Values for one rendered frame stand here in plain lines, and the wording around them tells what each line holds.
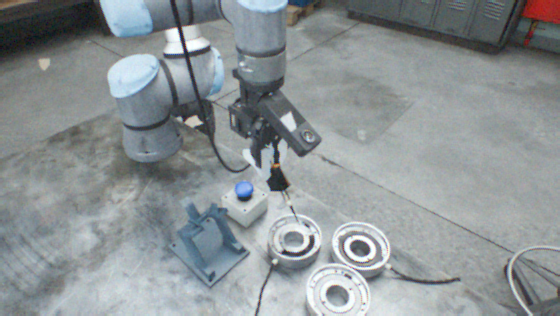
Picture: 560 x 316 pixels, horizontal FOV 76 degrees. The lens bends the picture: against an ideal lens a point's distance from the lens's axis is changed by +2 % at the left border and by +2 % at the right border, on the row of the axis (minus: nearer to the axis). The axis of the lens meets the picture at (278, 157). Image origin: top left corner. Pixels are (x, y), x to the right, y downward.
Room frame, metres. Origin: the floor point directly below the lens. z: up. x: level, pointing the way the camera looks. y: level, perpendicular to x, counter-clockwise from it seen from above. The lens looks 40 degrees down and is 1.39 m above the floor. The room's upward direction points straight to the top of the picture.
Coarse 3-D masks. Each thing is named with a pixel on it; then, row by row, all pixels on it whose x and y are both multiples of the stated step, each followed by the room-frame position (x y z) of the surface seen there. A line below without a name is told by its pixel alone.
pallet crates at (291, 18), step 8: (288, 0) 4.05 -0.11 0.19; (296, 0) 4.00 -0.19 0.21; (304, 0) 3.99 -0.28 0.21; (312, 0) 4.14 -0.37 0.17; (320, 0) 4.39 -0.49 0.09; (288, 8) 3.95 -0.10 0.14; (296, 8) 3.96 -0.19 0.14; (304, 8) 4.04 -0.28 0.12; (312, 8) 4.20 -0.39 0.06; (288, 16) 3.84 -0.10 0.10; (296, 16) 3.89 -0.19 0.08; (304, 16) 4.11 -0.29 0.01; (288, 24) 3.83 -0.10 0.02
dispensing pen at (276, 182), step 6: (270, 162) 0.50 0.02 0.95; (270, 168) 0.49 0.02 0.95; (276, 168) 0.48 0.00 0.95; (276, 174) 0.48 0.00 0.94; (282, 174) 0.48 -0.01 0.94; (270, 180) 0.48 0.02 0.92; (276, 180) 0.47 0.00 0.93; (282, 180) 0.47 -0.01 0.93; (270, 186) 0.49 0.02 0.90; (276, 186) 0.47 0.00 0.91; (282, 186) 0.47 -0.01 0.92; (288, 186) 0.47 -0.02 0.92; (282, 192) 0.47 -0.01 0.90; (288, 198) 0.47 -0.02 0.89; (288, 204) 0.46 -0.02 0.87
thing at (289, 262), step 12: (288, 216) 0.46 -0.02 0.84; (300, 216) 0.46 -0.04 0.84; (276, 228) 0.44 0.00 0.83; (288, 228) 0.44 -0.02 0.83; (312, 228) 0.44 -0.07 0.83; (300, 240) 0.43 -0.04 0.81; (276, 252) 0.38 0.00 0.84; (312, 252) 0.38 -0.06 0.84; (288, 264) 0.37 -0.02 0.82; (300, 264) 0.37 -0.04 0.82
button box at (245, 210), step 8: (232, 192) 0.53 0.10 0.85; (256, 192) 0.53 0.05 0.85; (224, 200) 0.50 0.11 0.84; (232, 200) 0.50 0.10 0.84; (240, 200) 0.50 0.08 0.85; (248, 200) 0.50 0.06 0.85; (256, 200) 0.50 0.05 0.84; (264, 200) 0.51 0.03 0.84; (232, 208) 0.49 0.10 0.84; (240, 208) 0.48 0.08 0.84; (248, 208) 0.48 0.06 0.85; (256, 208) 0.49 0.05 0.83; (264, 208) 0.51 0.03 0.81; (232, 216) 0.49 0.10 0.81; (240, 216) 0.47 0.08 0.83; (248, 216) 0.47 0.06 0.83; (256, 216) 0.49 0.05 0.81; (248, 224) 0.47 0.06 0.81
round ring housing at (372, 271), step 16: (352, 224) 0.44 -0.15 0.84; (368, 224) 0.44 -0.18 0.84; (336, 240) 0.41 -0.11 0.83; (352, 240) 0.41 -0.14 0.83; (368, 240) 0.41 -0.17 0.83; (384, 240) 0.41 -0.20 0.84; (336, 256) 0.37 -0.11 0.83; (352, 256) 0.38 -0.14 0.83; (368, 256) 0.38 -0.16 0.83; (384, 256) 0.38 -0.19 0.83; (368, 272) 0.34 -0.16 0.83
